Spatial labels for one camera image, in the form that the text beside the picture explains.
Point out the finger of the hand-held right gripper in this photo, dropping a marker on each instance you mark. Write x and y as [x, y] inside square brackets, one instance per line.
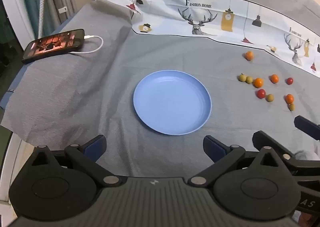
[307, 126]
[265, 138]

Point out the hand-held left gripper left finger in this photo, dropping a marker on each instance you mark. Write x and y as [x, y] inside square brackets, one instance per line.
[93, 148]

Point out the white curtain tag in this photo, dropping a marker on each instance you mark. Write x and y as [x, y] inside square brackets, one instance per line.
[62, 9]

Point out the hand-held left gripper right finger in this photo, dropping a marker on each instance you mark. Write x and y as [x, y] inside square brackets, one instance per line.
[215, 149]

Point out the white dotted pole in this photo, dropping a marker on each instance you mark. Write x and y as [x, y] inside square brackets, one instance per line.
[41, 4]

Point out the small yellowish green fruit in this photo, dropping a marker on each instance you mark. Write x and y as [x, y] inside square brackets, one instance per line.
[242, 77]
[291, 107]
[249, 80]
[269, 97]

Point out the grey cloth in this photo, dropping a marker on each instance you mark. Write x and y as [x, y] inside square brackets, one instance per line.
[75, 91]

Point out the white deer printed cloth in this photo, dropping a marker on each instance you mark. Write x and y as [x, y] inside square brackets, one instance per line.
[170, 16]

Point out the red cherry tomato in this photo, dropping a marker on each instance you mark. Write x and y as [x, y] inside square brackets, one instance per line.
[261, 93]
[289, 81]

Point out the white door frame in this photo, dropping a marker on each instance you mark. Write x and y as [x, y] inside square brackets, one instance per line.
[12, 4]

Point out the small orange citrus fruit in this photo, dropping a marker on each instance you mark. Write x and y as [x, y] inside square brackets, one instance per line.
[249, 55]
[258, 82]
[289, 98]
[274, 78]

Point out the blue plate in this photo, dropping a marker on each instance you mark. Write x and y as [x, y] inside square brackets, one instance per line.
[172, 101]

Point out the black smartphone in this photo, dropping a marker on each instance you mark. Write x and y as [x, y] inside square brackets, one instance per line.
[52, 45]

